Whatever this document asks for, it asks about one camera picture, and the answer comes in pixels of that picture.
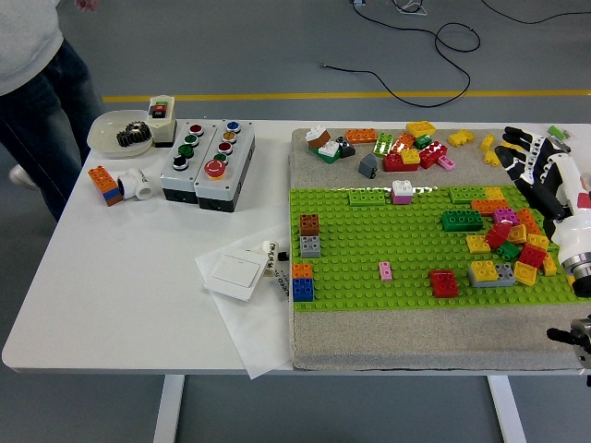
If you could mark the person's left hand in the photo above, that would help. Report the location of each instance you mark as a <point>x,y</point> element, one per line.
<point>88,3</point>

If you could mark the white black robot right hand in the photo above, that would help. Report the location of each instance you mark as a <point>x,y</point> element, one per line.
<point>570,184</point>

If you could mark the small pink toy brick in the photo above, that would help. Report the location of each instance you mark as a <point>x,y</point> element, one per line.
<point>386,271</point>
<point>446,162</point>

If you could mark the green toy baseplate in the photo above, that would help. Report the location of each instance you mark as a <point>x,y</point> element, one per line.
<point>369,240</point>

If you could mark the yellow toy brick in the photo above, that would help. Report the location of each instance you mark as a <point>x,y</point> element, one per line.
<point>461,137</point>
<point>490,158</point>
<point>484,271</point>
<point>538,242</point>
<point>478,244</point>
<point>487,143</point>
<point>410,157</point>
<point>525,273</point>
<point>517,234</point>
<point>495,194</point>
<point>420,128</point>
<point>549,266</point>

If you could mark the magenta toy brick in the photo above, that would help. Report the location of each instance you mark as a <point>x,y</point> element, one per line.
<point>505,216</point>

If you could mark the long orange toy brick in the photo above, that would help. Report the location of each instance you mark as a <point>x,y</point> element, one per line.
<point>361,135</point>
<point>485,206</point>

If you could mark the small dark green brick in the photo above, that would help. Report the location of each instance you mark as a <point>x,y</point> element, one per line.
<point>422,142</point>
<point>508,251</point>

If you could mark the flat lime green brick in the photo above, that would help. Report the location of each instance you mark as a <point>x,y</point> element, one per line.
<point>367,197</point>
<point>464,195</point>

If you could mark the long grey toy brick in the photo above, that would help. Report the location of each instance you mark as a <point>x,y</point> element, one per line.
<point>505,275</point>

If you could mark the long dark green brick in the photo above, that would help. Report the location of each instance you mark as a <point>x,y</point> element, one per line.
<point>461,220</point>

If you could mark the long red toy brick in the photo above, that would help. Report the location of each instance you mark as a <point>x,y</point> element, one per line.
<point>431,157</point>

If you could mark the white and pink brick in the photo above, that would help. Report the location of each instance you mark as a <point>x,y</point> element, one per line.
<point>402,194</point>

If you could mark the orange blue brown brick stack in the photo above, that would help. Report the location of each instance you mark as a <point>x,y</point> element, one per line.
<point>104,182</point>

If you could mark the lime green toy brick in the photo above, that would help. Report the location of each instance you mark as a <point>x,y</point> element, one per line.
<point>383,144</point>

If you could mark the dark grey slope brick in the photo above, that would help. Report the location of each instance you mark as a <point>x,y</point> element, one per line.
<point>347,148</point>

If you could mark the white and green brick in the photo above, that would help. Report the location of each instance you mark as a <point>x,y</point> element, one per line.
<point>329,150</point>

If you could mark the brown brick white top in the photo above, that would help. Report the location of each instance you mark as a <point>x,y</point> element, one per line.
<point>321,138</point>

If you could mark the brown toy brick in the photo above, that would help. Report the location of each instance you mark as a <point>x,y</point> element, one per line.
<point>309,225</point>

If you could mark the blue toy brick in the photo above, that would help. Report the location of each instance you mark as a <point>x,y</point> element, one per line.
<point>303,290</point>

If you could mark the person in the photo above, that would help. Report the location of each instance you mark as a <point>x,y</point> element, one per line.
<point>27,92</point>

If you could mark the white shallow bowl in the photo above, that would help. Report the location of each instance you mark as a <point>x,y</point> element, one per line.
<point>104,134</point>

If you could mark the black metal gear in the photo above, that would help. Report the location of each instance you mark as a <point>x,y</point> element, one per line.
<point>134,135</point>

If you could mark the white pipe tee fitting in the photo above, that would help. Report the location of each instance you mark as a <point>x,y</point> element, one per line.
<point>136,182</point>

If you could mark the grey four-button control box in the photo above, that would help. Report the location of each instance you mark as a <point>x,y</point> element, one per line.
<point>173,181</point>

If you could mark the grey-brown mat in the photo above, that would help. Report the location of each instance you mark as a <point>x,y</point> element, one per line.
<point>415,337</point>

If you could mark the grey emergency-stop control box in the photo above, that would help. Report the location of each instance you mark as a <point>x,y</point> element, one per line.
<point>231,182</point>

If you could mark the white table leg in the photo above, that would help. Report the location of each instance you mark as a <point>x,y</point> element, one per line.
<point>508,410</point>
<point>168,406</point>

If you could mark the white labelled tube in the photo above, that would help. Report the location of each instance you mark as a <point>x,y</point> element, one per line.
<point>270,251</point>

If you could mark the translucent paper sheet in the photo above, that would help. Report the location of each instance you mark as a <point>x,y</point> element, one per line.
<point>258,332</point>

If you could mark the cream two-button switch box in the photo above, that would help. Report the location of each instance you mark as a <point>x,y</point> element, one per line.
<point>161,129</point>

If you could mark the white wall switch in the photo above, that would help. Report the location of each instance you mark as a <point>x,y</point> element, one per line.
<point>235,274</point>

